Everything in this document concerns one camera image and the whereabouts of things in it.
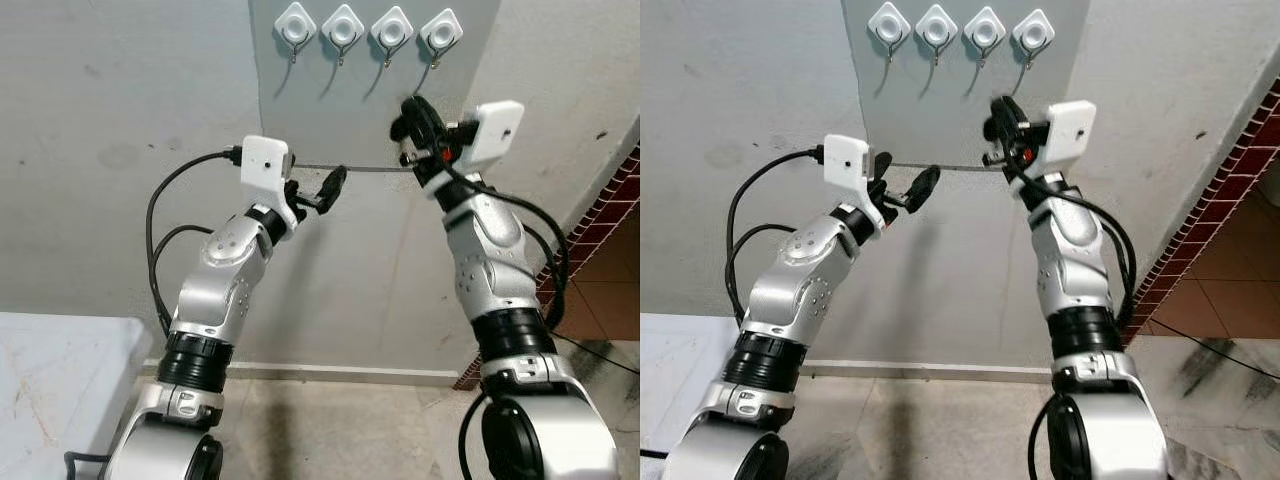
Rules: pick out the grey wall board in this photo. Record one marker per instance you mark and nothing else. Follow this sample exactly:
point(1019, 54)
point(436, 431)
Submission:
point(950, 110)
point(360, 110)

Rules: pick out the red brick tile edging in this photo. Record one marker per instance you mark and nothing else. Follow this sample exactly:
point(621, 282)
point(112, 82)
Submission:
point(600, 215)
point(1220, 175)

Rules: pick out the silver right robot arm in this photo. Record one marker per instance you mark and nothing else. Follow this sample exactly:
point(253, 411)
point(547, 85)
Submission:
point(500, 270)
point(1085, 270)

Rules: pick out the white diamond wall hook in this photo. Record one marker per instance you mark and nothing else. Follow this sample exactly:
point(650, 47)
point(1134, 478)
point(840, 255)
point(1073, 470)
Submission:
point(343, 28)
point(888, 24)
point(984, 29)
point(295, 25)
point(936, 27)
point(441, 32)
point(1033, 31)
point(391, 30)

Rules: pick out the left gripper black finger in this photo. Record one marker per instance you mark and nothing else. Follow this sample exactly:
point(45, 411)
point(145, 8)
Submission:
point(882, 166)
point(924, 188)
point(333, 188)

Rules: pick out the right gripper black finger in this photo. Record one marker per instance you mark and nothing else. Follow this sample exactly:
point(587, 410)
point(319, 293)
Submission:
point(405, 130)
point(996, 130)
point(422, 112)
point(1010, 110)

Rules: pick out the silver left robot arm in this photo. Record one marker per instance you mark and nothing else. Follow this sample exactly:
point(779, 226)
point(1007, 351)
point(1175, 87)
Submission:
point(795, 290)
point(215, 290)

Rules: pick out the white folding table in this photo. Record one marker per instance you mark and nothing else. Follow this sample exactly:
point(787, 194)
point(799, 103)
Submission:
point(60, 390)
point(680, 380)

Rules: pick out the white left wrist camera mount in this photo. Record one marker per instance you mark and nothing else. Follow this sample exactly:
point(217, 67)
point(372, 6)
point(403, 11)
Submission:
point(848, 165)
point(265, 165)

